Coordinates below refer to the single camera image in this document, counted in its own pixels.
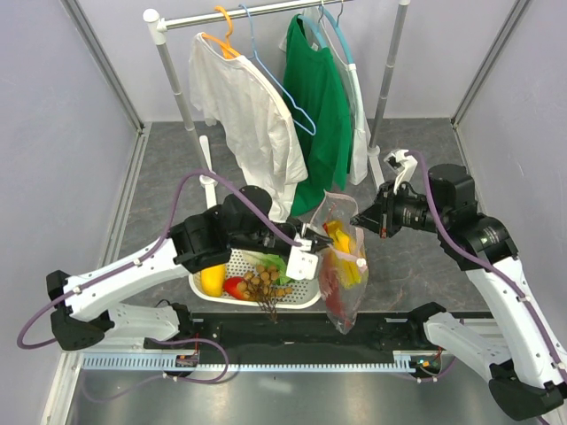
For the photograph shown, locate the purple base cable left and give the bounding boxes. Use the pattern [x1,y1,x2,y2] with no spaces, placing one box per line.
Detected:
[82,338,230,402]

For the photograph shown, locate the brown longan bunch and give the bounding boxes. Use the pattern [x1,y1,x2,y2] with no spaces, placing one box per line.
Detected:
[243,270,292,322]

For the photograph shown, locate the red plastic lobster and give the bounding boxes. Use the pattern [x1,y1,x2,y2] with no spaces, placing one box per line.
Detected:
[319,247,353,334]

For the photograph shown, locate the red yellow mango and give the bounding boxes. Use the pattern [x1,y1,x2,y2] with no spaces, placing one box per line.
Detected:
[223,276,251,300]

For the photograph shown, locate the yellow banana bunch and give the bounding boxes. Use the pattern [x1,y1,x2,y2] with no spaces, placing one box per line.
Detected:
[323,220,368,289]

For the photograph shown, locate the green lettuce head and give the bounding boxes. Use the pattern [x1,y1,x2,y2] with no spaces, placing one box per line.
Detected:
[248,253,292,286]

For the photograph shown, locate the orange clothes hanger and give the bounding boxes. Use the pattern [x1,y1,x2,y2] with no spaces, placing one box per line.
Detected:
[201,5,242,60]

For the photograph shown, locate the grey white clothes rack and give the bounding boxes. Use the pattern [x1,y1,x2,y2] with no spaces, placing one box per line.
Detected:
[143,1,410,188]

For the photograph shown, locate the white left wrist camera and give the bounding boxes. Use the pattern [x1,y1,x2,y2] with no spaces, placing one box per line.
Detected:
[285,236,319,281]

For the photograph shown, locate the white garment on right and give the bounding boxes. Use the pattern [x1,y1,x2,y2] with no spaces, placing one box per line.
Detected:
[297,7,370,185]

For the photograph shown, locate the white perforated plastic basket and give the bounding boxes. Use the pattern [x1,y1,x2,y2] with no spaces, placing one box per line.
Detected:
[189,250,321,311]

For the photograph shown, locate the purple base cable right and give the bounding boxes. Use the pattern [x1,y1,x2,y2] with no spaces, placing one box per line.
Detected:
[396,349,460,384]

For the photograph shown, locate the green t-shirt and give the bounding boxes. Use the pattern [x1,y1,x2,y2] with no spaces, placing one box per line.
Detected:
[283,15,352,216]

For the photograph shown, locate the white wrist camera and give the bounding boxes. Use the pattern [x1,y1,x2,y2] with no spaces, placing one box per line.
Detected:
[384,149,417,194]
[285,236,319,281]

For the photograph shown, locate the yellow lemon fruit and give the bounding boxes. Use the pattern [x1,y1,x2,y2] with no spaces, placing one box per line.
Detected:
[200,264,226,298]

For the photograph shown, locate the teal clothes hanger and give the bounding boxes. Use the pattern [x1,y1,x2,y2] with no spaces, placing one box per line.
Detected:
[300,6,354,69]

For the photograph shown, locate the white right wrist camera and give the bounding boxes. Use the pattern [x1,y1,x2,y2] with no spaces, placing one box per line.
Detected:
[384,149,417,194]

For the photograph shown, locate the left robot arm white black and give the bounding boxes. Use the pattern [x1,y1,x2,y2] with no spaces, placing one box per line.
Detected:
[46,186,331,351]

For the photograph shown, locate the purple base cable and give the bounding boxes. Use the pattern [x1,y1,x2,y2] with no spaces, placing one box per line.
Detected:
[82,338,230,402]
[396,349,460,384]

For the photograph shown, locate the clear pink zip bag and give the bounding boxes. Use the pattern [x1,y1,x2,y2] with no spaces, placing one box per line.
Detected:
[309,191,369,335]

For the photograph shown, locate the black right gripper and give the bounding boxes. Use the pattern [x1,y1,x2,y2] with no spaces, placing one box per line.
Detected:
[351,178,449,238]

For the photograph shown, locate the light blue wire hanger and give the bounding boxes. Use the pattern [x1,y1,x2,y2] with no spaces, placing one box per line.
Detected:
[238,4,316,137]

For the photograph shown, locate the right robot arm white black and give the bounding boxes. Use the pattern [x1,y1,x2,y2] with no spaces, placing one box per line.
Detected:
[351,164,566,424]

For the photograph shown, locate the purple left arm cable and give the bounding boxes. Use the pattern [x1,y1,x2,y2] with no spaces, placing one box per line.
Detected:
[16,170,307,351]

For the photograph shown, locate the white t-shirt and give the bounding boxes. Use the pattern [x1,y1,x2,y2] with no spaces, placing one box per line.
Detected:
[189,33,308,222]

